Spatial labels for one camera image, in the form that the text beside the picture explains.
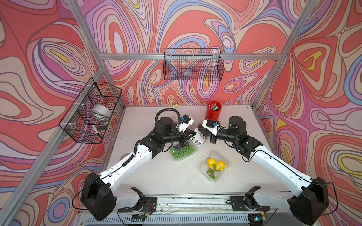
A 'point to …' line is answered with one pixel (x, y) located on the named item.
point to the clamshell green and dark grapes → (178, 154)
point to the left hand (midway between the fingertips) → (196, 134)
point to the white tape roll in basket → (102, 109)
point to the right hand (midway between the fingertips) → (200, 130)
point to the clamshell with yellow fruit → (213, 166)
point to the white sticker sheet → (199, 138)
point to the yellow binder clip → (175, 105)
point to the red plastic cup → (213, 110)
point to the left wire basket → (86, 120)
